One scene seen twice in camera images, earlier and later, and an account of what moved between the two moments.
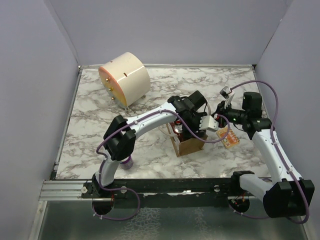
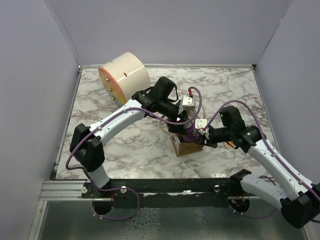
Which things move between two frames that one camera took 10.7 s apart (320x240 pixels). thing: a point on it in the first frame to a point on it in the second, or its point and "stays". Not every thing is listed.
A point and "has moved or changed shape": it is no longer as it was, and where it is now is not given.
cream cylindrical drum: [127, 78] stays
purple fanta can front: [127, 164] has moved or changed shape
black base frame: [169, 193] stays
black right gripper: [221, 109] to [209, 142]
